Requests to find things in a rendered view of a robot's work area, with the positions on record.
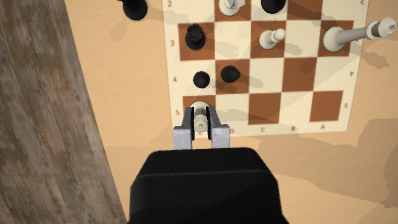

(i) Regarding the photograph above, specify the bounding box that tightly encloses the brown and cream chessboard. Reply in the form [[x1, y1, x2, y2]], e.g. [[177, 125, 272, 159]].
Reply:
[[162, 0, 369, 137]]

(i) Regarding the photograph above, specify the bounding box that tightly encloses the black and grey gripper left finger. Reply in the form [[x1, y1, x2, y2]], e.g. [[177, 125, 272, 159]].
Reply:
[[173, 107, 195, 150]]

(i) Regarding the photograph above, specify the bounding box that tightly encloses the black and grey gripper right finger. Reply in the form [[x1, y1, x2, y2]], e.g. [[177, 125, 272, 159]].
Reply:
[[206, 106, 230, 148]]

